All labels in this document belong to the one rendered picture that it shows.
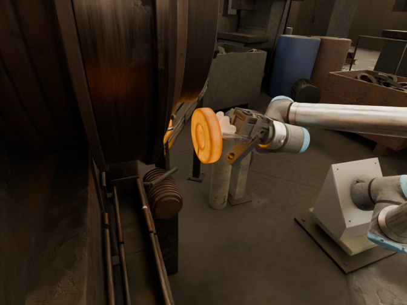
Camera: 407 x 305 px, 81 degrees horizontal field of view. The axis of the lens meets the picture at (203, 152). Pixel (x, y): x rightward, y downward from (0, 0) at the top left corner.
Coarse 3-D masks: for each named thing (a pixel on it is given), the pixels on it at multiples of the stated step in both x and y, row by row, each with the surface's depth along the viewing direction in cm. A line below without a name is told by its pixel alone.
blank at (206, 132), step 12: (204, 108) 63; (192, 120) 70; (204, 120) 61; (216, 120) 60; (192, 132) 71; (204, 132) 62; (216, 132) 59; (204, 144) 68; (216, 144) 60; (204, 156) 65; (216, 156) 62
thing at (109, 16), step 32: (96, 0) 16; (128, 0) 17; (160, 0) 17; (96, 32) 17; (128, 32) 18; (160, 32) 18; (96, 64) 18; (128, 64) 19; (160, 64) 19; (96, 96) 20; (128, 96) 21; (160, 96) 21; (128, 128) 24; (160, 128) 24; (128, 160) 34
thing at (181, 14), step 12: (180, 0) 23; (180, 12) 24; (180, 24) 24; (180, 36) 25; (180, 48) 26; (180, 60) 26; (180, 72) 28; (180, 84) 29; (168, 96) 26; (168, 108) 27; (168, 120) 29
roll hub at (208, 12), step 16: (192, 0) 26; (208, 0) 27; (192, 16) 27; (208, 16) 28; (192, 32) 28; (208, 32) 28; (192, 48) 29; (208, 48) 30; (192, 64) 31; (208, 64) 31; (192, 80) 33; (192, 96) 37
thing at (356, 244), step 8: (312, 208) 146; (312, 216) 143; (320, 224) 138; (328, 232) 133; (336, 240) 129; (344, 240) 126; (352, 240) 126; (360, 240) 127; (368, 240) 127; (344, 248) 125; (352, 248) 122; (360, 248) 122; (368, 248) 126
